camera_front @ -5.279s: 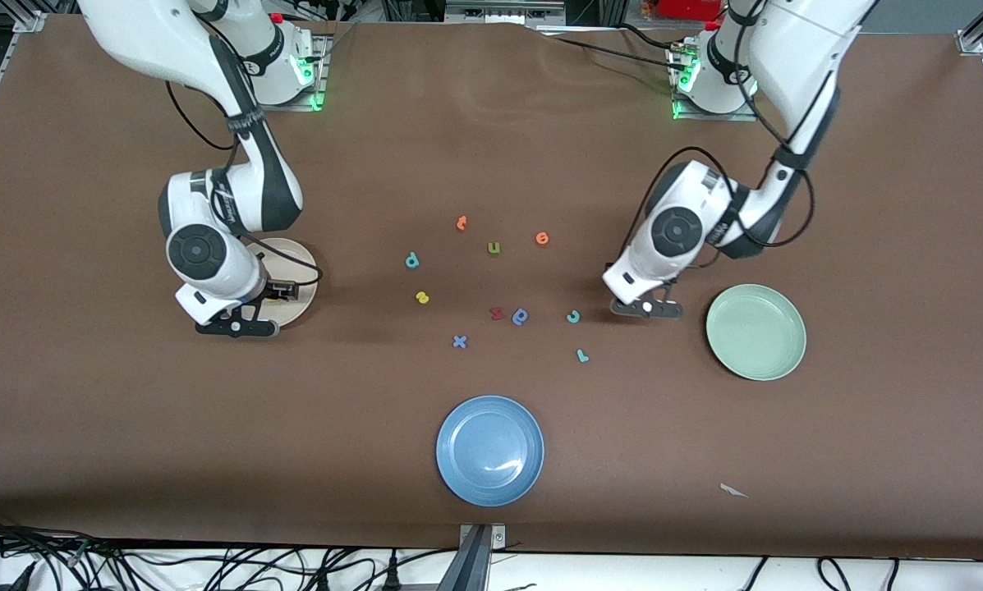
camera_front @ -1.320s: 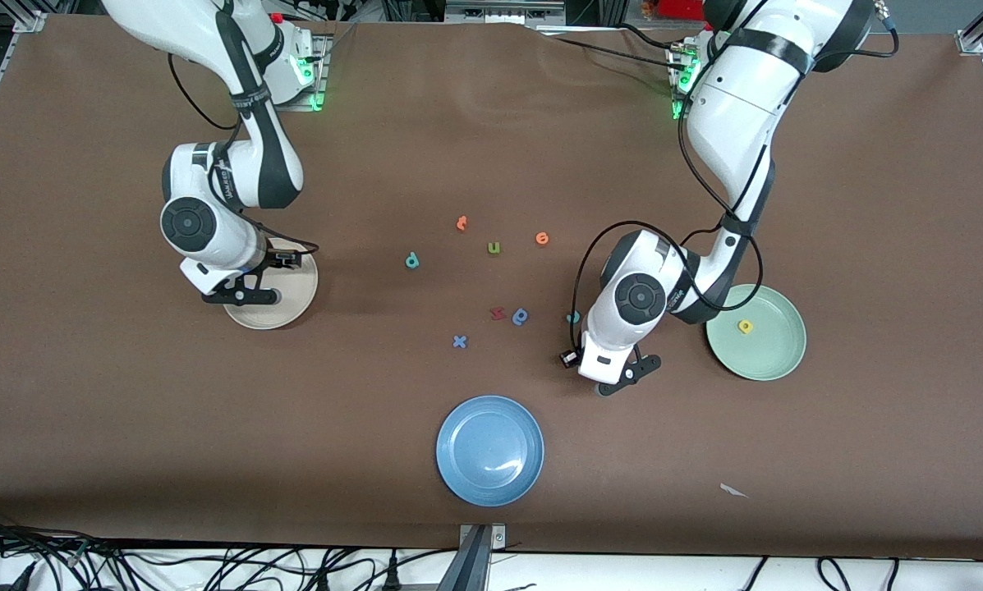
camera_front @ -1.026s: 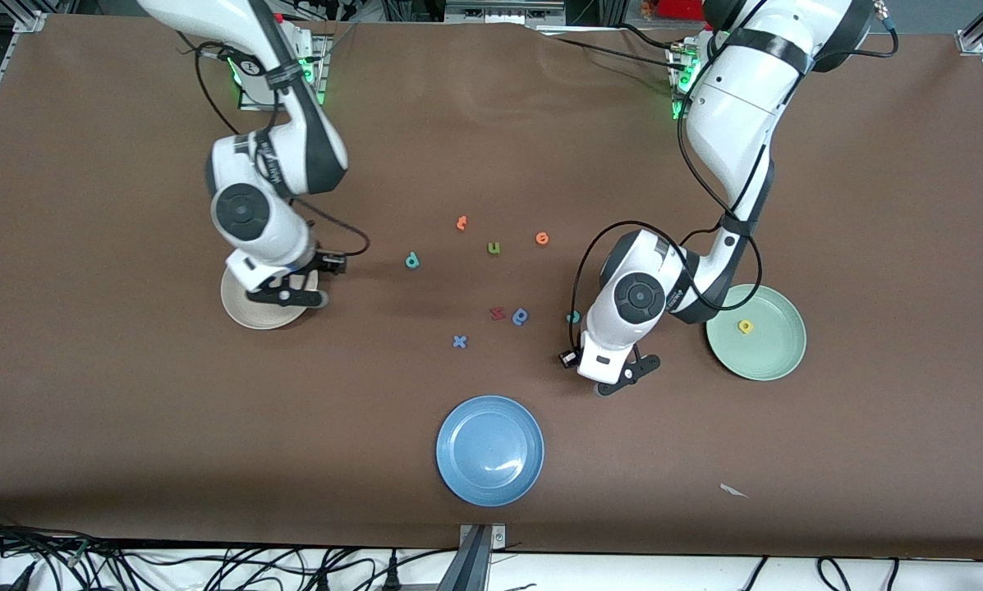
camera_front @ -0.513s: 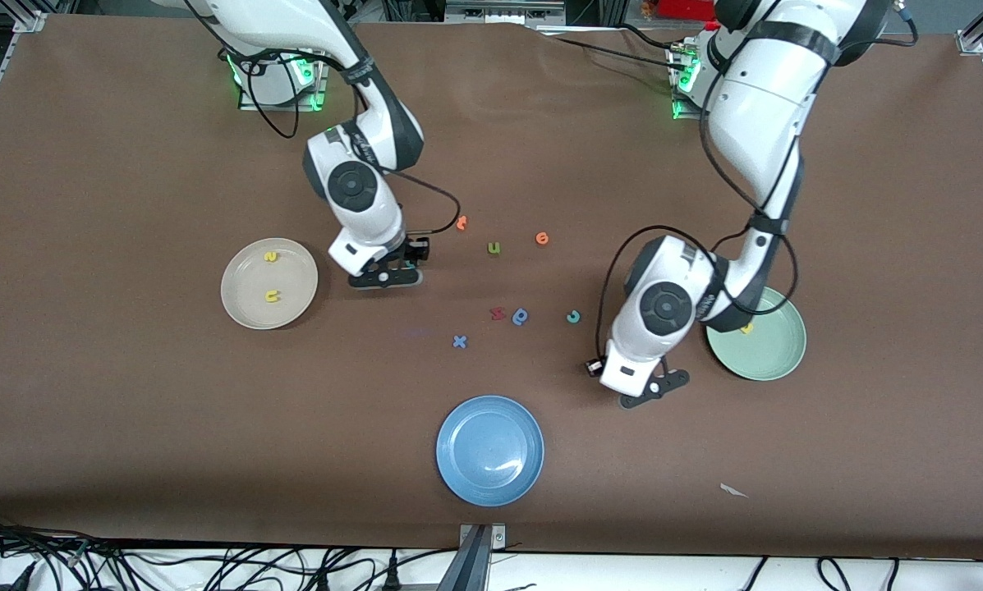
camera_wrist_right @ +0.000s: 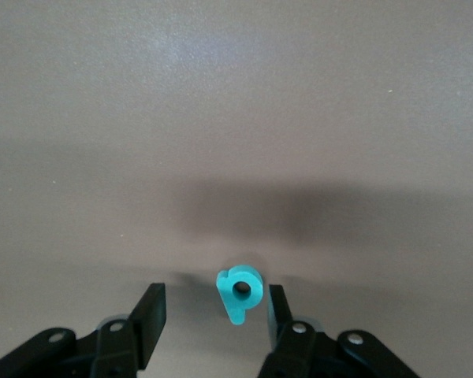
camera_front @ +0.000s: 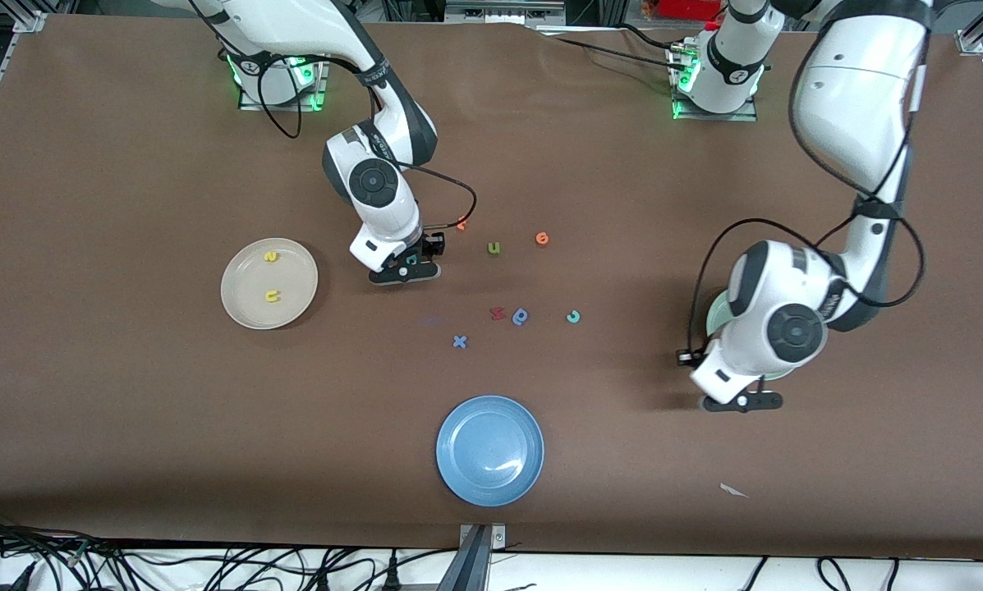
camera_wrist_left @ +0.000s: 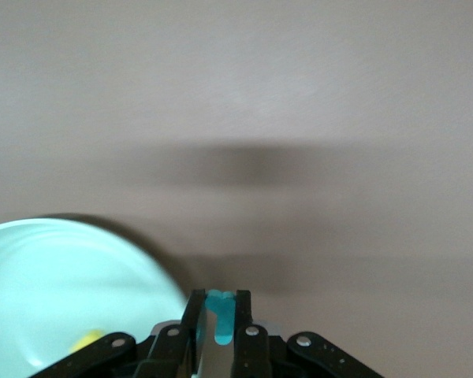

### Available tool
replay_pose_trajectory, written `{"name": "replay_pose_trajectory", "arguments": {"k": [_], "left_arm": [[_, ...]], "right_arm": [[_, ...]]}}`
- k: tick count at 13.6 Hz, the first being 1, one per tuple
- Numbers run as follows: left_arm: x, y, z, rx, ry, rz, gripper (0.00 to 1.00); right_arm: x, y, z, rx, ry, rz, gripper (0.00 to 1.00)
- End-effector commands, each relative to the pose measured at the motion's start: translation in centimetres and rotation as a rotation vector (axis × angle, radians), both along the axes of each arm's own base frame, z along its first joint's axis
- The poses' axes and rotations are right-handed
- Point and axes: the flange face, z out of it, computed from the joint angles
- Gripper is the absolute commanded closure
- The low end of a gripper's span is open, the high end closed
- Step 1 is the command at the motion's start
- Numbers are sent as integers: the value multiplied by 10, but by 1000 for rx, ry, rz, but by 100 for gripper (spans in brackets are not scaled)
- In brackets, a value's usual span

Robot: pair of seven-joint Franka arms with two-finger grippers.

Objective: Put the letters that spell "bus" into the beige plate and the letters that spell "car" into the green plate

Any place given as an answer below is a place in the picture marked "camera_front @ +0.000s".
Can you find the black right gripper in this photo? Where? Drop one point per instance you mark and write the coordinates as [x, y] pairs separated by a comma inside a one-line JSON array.
[[430, 245]]

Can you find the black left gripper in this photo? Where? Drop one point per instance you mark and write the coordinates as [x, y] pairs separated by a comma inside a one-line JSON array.
[[689, 358]]

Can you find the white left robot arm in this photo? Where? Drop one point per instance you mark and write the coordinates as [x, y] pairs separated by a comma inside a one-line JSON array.
[[852, 98]]

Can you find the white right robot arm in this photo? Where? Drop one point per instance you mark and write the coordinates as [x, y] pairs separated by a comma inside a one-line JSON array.
[[376, 185]]

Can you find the green round plate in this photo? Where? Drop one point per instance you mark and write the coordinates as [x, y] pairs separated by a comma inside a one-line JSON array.
[[717, 316]]

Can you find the blue foam letter q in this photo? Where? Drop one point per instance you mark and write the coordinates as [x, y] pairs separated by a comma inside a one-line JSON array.
[[518, 320]]

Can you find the beige round plate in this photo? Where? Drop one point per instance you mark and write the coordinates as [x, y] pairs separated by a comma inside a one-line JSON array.
[[290, 275]]

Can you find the white paper scrap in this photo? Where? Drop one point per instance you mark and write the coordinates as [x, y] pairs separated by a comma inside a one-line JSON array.
[[732, 490]]

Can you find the blue round plate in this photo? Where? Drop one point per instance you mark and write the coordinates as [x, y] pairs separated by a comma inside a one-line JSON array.
[[489, 451]]

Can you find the red box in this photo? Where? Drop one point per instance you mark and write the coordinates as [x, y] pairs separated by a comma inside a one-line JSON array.
[[688, 8]]

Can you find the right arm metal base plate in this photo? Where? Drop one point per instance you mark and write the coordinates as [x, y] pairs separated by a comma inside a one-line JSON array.
[[282, 105]]

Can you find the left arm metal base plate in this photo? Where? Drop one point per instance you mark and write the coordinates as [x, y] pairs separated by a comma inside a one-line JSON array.
[[717, 116]]

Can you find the grey metal frame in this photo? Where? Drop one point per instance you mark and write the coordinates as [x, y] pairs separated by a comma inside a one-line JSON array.
[[503, 10]]

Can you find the metal table bracket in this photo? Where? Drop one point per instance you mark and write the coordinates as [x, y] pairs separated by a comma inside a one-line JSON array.
[[479, 558]]

